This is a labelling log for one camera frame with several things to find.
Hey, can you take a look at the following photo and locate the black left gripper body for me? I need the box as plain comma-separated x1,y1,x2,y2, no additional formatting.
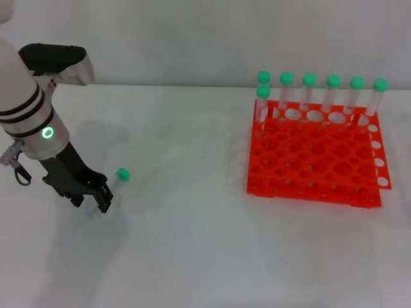
38,142,109,200

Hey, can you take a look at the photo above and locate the clear test tube green cap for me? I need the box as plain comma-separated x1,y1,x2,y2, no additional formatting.
322,74,342,114
342,76,365,116
299,73,318,113
277,71,295,112
365,78,389,117
83,167,131,222
257,70,272,88
256,85,271,126

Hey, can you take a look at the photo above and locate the orange test tube rack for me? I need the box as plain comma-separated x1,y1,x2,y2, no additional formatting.
245,98,393,209

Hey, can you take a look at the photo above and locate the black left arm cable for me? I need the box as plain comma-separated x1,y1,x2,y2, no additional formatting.
0,140,32,187

